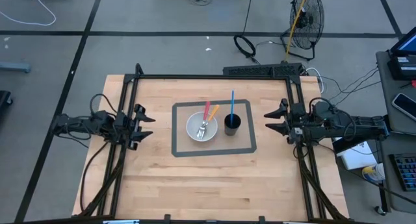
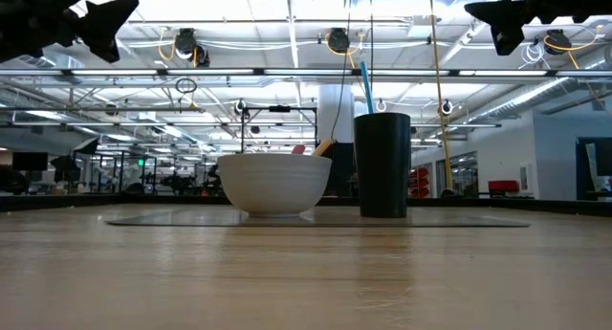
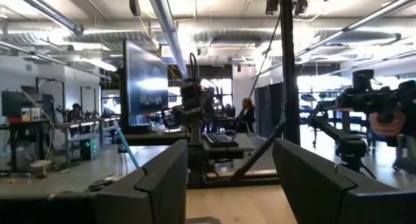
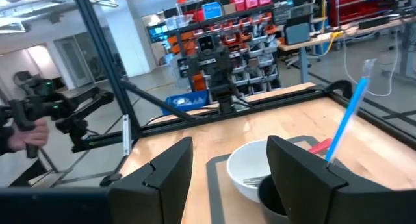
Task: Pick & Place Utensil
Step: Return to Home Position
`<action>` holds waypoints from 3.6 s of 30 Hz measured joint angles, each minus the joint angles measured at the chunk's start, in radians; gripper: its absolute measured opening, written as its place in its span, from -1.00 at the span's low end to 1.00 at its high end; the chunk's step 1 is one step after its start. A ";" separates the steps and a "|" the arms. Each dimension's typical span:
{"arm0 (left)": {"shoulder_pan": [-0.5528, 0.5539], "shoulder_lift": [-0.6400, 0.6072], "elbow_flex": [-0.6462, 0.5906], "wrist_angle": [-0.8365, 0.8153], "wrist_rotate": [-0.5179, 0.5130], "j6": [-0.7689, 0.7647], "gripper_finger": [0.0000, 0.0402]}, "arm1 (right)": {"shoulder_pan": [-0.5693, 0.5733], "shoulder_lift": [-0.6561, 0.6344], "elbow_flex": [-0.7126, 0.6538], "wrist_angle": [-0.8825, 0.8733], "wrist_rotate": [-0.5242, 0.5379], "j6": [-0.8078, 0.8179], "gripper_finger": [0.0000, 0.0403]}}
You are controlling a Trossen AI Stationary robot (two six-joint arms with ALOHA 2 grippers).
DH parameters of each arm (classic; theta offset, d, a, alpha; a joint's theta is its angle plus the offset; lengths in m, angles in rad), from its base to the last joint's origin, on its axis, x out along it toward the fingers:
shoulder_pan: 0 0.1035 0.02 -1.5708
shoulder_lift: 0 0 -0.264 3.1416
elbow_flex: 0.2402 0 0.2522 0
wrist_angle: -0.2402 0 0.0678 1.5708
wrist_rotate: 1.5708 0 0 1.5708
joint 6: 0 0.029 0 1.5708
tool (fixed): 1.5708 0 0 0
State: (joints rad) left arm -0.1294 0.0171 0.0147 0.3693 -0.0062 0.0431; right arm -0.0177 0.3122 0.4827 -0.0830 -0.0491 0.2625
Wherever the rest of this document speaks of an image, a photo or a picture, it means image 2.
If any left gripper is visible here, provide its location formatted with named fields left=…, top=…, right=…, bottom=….
left=0, top=0, right=141, bottom=64

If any beige mat with grey border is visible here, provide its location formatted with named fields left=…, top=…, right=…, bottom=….
left=103, top=209, right=531, bottom=229

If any black aluminium table frame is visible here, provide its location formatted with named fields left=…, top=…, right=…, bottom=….
left=0, top=192, right=612, bottom=217

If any yellow hanging cord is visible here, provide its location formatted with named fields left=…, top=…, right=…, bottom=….
left=426, top=0, right=455, bottom=192

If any black cup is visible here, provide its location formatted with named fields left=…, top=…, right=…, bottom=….
left=353, top=112, right=413, bottom=220

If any red shelf unit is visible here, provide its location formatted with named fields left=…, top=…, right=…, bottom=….
left=409, top=165, right=431, bottom=199

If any orange-handled metal spoon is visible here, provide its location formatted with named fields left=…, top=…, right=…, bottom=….
left=311, top=138, right=334, bottom=158

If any white building column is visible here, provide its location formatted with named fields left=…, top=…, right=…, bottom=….
left=317, top=83, right=356, bottom=144

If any dark cabinet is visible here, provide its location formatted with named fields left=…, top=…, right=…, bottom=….
left=315, top=141, right=358, bottom=198

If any black ceiling cable reel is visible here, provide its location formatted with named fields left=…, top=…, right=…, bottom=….
left=173, top=27, right=211, bottom=68
left=544, top=28, right=573, bottom=56
left=327, top=27, right=351, bottom=54

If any silver ventilation duct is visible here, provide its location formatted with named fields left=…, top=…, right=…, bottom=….
left=496, top=45, right=612, bottom=121

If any black background station frame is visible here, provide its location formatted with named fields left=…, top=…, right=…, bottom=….
left=240, top=104, right=318, bottom=154

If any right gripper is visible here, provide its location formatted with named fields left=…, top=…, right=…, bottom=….
left=463, top=0, right=612, bottom=57

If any red storage bin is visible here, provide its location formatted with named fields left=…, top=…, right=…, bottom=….
left=487, top=179, right=520, bottom=194

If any white bowl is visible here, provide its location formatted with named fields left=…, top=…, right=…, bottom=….
left=217, top=152, right=334, bottom=218

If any blue-framed panel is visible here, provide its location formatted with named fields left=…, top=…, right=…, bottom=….
left=575, top=136, right=612, bottom=201

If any dark background monitor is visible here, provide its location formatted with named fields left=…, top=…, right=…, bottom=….
left=11, top=151, right=50, bottom=172

